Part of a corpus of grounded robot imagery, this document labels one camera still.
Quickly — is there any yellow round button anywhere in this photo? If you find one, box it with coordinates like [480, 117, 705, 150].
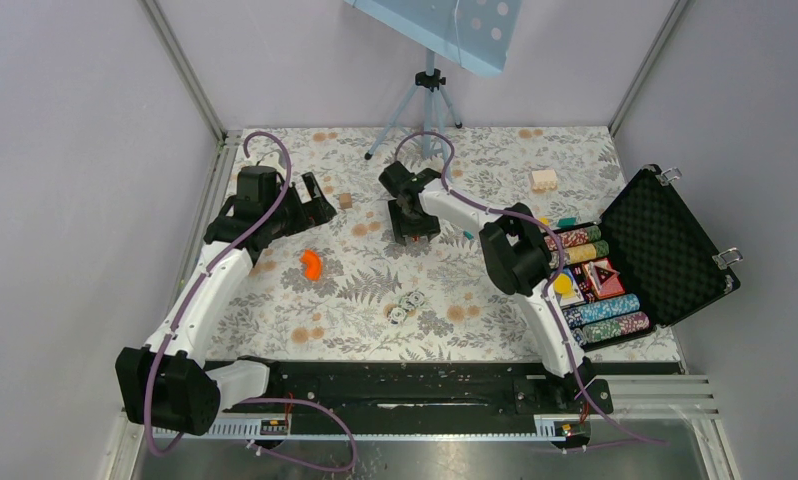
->
[552, 273, 573, 296]

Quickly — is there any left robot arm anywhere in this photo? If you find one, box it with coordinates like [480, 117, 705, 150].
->
[115, 165, 336, 436]

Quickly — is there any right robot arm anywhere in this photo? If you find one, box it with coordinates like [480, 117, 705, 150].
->
[379, 161, 589, 412]

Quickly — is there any brown wooden cube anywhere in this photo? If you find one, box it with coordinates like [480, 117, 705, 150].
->
[338, 192, 353, 210]

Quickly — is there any orange curved block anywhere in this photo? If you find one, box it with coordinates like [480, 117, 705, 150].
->
[300, 250, 323, 282]

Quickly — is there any floral table cloth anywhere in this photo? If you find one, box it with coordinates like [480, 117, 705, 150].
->
[203, 127, 682, 364]

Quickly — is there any blue tripod stand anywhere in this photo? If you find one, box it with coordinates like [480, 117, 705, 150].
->
[363, 49, 464, 160]

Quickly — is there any beige lego brick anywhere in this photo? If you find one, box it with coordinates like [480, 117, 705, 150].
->
[530, 169, 558, 192]

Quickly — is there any green small block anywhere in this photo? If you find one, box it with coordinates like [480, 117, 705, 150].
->
[557, 217, 578, 228]

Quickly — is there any light blue perforated board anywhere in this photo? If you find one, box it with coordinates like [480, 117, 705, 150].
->
[346, 0, 523, 77]

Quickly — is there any black poker case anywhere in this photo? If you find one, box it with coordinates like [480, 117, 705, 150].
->
[546, 164, 742, 351]

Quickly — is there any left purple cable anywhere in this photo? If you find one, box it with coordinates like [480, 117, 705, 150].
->
[143, 131, 359, 473]

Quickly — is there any purple cable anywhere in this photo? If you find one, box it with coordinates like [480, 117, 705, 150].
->
[143, 131, 359, 473]
[393, 131, 669, 452]

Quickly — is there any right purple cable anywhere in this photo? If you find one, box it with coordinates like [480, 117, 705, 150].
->
[393, 131, 669, 452]

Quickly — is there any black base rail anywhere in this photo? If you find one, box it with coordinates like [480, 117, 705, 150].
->
[206, 360, 684, 437]

